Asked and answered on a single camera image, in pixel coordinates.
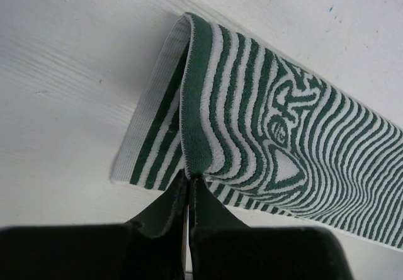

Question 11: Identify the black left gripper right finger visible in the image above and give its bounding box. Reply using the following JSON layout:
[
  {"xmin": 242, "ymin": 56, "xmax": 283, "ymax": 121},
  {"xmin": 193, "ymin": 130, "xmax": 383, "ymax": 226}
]
[{"xmin": 189, "ymin": 177, "xmax": 349, "ymax": 279}]

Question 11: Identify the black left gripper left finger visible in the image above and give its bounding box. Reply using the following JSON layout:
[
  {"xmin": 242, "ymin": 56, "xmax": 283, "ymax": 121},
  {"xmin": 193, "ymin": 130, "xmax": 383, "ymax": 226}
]
[{"xmin": 1, "ymin": 171, "xmax": 189, "ymax": 279}]

